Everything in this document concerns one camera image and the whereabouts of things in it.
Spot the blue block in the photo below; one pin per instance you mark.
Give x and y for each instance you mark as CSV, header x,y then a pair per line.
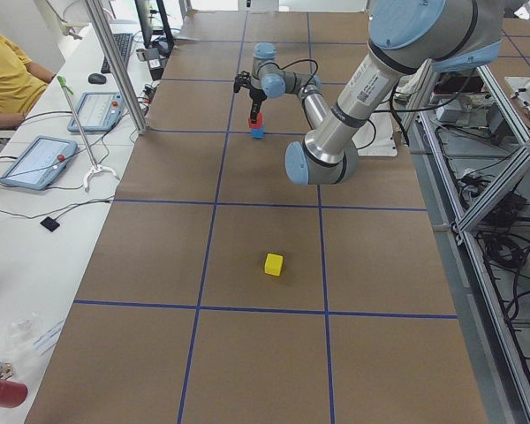
x,y
257,132

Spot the red bottle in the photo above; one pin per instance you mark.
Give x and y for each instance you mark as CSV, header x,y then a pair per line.
x,y
12,394

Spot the small black square pad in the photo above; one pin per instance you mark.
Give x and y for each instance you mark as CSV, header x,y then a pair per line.
x,y
50,223

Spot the lower teach pendant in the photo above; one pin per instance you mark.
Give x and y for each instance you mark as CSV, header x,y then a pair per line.
x,y
40,163

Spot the aluminium frame post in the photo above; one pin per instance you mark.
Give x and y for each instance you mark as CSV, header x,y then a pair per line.
x,y
119,71

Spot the black computer mouse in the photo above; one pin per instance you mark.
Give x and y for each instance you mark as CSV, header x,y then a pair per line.
x,y
96,79

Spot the person in yellow shirt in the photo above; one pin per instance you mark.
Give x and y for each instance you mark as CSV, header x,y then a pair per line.
x,y
22,83

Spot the red block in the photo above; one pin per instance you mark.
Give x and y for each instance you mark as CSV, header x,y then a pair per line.
x,y
255,121

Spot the clear plastic parts bag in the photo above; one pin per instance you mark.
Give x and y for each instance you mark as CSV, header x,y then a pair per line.
x,y
29,335

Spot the teach pendant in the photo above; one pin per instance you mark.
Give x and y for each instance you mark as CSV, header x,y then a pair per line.
x,y
40,163
98,111

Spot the upper teach pendant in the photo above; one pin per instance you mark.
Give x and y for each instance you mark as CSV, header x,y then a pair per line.
x,y
98,111

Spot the black monitor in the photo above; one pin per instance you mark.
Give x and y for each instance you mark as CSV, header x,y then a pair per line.
x,y
153,20

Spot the yellow block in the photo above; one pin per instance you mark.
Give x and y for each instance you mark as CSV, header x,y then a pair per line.
x,y
273,264

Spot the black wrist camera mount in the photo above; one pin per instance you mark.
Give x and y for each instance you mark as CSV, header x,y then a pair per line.
x,y
242,80

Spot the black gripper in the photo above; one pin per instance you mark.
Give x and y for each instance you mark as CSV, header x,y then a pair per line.
x,y
255,94

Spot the grabber reacher tool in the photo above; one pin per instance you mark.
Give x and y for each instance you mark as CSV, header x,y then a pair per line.
x,y
96,168

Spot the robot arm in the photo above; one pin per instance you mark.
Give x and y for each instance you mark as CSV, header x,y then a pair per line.
x,y
453,35

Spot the black cardboard box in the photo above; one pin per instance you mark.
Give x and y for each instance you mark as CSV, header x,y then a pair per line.
x,y
156,63

